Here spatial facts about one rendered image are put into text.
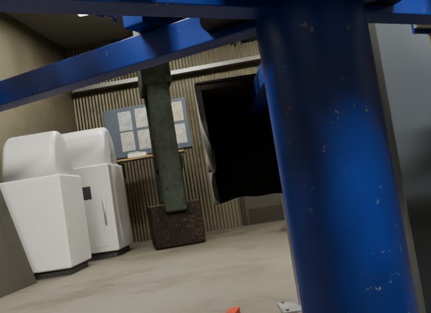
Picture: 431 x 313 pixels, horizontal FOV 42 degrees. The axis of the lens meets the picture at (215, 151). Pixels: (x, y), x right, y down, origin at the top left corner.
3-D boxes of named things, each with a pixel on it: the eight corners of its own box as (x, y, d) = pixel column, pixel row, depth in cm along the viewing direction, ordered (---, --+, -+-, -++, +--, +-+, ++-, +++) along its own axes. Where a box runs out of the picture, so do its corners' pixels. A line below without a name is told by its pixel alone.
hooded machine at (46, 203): (40, 272, 629) (22, 142, 639) (98, 263, 621) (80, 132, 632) (3, 285, 548) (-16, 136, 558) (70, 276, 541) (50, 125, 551)
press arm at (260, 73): (247, 115, 228) (245, 100, 229) (261, 112, 228) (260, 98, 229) (293, 22, 104) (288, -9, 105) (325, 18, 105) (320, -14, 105)
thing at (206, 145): (211, 204, 235) (196, 104, 238) (220, 203, 235) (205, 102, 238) (213, 206, 189) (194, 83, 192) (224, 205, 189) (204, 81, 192)
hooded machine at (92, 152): (81, 256, 760) (65, 137, 771) (137, 247, 752) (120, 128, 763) (58, 265, 679) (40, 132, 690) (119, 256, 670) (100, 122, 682)
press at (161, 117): (137, 253, 669) (102, 13, 690) (157, 244, 763) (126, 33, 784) (202, 244, 659) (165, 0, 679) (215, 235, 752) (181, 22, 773)
